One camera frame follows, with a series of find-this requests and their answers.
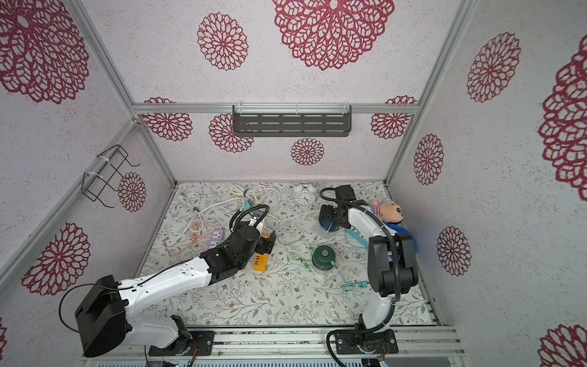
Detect navy blue meat grinder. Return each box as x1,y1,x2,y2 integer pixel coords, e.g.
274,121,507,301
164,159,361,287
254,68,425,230
319,221,339,232

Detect dark green meat grinder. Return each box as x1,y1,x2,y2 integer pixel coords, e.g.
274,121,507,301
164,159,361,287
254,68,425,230
311,245,336,271

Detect teal plug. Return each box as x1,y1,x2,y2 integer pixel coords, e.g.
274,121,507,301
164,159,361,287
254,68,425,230
242,200,253,211

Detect light green USB cable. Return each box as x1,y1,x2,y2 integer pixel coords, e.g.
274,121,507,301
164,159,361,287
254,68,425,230
288,242,315,272

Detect teal USB cable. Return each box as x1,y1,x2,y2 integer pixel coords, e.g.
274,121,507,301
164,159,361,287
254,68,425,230
336,268,370,294

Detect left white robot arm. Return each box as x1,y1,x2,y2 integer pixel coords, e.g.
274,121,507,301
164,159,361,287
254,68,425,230
75,226,277,358

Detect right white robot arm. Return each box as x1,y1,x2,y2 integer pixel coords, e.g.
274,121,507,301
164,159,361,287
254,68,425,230
319,185,418,366

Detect teal power strip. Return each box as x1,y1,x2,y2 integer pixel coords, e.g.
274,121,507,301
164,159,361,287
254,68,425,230
345,229,368,249

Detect orange power strip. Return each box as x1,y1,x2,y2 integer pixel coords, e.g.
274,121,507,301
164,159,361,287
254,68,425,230
253,232,276,272

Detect white twin-bell alarm clock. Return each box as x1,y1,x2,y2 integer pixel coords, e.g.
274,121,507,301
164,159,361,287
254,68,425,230
293,182,316,206

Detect pig plush toy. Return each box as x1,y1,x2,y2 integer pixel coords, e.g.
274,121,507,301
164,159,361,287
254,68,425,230
369,199,404,225

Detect blue cloth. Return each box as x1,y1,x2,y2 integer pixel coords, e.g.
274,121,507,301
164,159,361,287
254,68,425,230
385,223,417,252

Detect orange thin cable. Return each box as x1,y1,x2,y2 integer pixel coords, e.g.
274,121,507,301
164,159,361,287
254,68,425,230
173,219,216,262

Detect white coiled cord bundle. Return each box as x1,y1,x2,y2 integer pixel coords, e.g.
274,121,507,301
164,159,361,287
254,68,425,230
180,184,294,230

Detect grey wall shelf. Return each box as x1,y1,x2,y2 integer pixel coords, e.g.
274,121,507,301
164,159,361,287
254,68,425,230
232,105,353,138

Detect black wire rack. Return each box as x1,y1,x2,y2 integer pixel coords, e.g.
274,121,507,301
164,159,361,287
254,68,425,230
80,145,139,209

